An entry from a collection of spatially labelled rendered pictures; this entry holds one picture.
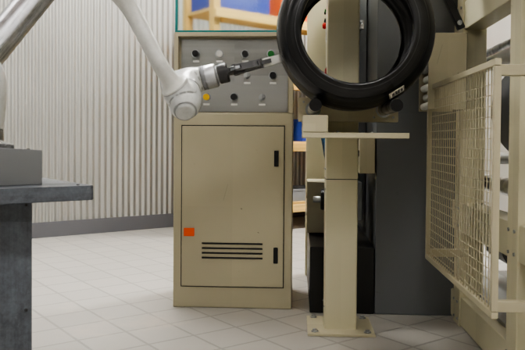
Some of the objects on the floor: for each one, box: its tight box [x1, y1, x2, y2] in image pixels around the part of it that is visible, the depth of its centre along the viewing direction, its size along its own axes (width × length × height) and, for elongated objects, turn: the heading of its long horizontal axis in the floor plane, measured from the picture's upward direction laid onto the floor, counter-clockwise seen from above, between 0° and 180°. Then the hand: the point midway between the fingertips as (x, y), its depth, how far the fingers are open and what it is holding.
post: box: [323, 0, 360, 330], centre depth 267 cm, size 13×13×250 cm
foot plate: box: [306, 314, 376, 338], centre depth 270 cm, size 27×27×2 cm
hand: (271, 60), depth 236 cm, fingers closed
